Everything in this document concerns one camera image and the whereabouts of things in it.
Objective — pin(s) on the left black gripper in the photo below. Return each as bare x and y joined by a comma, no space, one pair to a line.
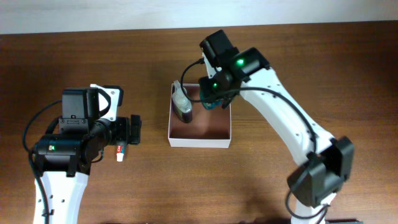
124,137

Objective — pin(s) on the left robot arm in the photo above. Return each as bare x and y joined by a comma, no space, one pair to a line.
61,160

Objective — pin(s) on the clear spray bottle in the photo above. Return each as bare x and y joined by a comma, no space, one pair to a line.
182,106

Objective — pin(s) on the blue mouthwash bottle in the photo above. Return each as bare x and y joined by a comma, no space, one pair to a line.
211,104

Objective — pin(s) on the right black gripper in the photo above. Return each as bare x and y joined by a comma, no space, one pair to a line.
208,93

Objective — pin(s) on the green red toothpaste tube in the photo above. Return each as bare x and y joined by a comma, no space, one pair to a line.
120,153

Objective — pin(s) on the white cardboard box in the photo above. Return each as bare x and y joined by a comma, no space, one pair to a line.
208,128

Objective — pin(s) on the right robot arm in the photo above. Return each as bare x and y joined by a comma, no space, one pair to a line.
324,162

